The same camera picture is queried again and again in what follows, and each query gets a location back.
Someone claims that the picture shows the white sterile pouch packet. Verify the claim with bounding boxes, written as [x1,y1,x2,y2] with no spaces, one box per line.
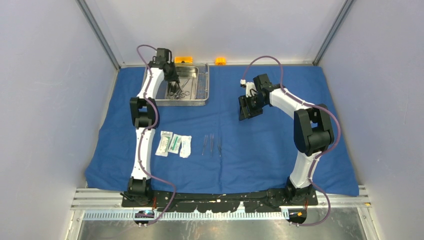
[155,130,173,157]

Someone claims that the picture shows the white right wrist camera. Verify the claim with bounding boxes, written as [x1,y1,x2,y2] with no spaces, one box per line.
[240,79,257,98]

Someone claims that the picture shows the blue surgical drape cloth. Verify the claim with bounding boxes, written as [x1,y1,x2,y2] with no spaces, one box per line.
[84,64,360,197]

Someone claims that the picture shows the clear plastic packet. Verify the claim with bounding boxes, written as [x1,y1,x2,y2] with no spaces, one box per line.
[179,135,192,158]

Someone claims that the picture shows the steel tweezers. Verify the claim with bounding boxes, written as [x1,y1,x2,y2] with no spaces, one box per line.
[210,133,214,158]
[217,137,222,157]
[201,134,209,156]

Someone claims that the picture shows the small orange plastic block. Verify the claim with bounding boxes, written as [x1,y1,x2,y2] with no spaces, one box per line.
[214,57,227,66]

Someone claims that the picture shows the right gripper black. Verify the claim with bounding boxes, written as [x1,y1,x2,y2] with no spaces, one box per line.
[239,93,268,121]

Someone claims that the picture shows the green white small packet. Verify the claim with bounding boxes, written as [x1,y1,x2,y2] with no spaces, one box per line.
[168,134,182,154]

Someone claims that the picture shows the aluminium front frame rail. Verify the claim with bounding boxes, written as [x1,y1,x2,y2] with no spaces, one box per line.
[71,186,372,221]

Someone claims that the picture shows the wire mesh instrument basket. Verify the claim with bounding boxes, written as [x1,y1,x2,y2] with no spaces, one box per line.
[154,63,210,107]

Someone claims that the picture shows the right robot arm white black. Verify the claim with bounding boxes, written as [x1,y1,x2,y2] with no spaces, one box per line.
[238,74,335,205]

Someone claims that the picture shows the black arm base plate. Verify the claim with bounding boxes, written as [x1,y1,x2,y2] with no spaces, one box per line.
[120,188,318,213]

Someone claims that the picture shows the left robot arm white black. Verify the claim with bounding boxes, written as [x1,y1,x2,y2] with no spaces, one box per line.
[125,48,180,207]

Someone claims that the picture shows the large orange plastic block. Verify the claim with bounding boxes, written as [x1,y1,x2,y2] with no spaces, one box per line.
[174,56,193,65]

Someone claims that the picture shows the steel surgical scissors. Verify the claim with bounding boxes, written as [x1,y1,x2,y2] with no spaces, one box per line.
[166,82,181,100]

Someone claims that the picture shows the steel surgical forceps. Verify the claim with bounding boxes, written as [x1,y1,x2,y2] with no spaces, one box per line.
[175,77,192,99]

